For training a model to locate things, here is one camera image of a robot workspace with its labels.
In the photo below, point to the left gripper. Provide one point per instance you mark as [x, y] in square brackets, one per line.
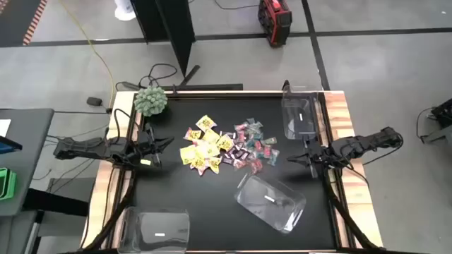
[152, 148]

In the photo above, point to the yellow Sour Patch packet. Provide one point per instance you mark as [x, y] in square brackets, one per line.
[225, 142]
[197, 164]
[205, 150]
[193, 134]
[188, 154]
[214, 164]
[206, 122]
[211, 135]

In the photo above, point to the wooden table board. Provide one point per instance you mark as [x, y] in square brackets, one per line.
[365, 211]

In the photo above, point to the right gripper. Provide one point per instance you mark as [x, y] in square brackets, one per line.
[310, 157]

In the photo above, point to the white paper sheet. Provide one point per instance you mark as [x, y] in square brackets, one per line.
[4, 127]

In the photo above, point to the grey side desk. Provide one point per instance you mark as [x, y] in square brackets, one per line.
[28, 158]

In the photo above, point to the dark blue tablet device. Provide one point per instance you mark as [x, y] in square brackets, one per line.
[8, 145]

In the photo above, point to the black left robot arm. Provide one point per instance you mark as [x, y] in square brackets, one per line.
[88, 148]

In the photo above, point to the black power adapter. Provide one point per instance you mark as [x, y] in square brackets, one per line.
[94, 101]

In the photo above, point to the small yellow tag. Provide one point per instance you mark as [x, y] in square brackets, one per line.
[145, 162]

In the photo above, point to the black flat floor bar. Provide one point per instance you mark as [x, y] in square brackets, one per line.
[212, 87]

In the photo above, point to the green spiky artificial plant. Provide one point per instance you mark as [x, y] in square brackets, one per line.
[150, 101]

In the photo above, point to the clear plastic bin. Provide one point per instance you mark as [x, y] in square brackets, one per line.
[275, 211]
[300, 106]
[155, 225]

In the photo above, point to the red black power station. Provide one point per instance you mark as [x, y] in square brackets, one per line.
[275, 21]

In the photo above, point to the green plastic crate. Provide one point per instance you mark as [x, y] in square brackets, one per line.
[8, 183]

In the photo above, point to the black desk base beam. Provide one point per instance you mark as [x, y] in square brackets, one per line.
[53, 202]

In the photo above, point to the black equipment cart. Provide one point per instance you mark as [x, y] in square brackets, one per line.
[443, 114]

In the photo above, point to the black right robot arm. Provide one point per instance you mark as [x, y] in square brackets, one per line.
[363, 144]

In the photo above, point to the black mat with striped edge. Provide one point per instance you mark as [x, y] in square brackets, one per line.
[14, 21]

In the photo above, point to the white round fan base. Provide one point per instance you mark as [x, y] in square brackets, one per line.
[123, 12]

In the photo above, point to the black metal table frame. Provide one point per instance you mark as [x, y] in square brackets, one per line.
[354, 225]

